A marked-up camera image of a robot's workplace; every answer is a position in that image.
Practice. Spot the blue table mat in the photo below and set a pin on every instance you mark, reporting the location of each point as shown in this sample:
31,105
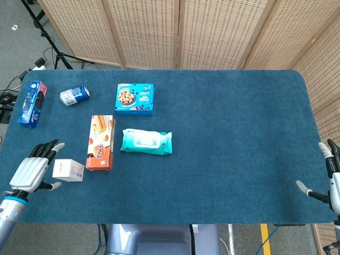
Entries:
212,146

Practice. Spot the blue Oreo cookie box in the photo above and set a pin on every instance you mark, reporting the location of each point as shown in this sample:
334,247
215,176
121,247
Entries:
31,105

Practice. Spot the woven wooden folding screen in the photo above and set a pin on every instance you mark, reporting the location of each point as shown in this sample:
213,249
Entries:
212,32

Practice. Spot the white paper scrap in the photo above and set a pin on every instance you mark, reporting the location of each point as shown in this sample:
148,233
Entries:
15,26

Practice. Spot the teal wet wipes pack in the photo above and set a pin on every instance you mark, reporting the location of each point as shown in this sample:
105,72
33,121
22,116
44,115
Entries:
146,142

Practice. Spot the white power strip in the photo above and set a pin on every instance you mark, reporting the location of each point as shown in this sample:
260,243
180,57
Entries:
39,66

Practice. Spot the blue white drink can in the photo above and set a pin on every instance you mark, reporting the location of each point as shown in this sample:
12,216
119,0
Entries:
74,95

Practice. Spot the black tripod stand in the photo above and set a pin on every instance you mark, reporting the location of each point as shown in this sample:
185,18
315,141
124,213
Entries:
50,40

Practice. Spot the blue chocolate chip cookie box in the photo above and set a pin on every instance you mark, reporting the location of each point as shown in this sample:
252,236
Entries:
134,99

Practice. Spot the small white box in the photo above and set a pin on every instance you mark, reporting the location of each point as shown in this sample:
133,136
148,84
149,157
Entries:
67,170

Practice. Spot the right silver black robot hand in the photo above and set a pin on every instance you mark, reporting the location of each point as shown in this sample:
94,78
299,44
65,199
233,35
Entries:
335,186

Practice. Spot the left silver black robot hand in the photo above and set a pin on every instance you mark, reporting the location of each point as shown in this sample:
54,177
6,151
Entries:
29,171

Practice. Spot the white table leg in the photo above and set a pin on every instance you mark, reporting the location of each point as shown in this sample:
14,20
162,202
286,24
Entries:
231,239

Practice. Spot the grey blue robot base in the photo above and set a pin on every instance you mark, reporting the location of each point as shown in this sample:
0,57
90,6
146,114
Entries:
159,240

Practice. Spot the orange wafer biscuit box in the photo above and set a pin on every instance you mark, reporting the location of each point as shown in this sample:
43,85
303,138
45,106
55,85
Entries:
100,142

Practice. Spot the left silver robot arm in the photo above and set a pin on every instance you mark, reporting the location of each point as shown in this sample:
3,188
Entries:
9,215

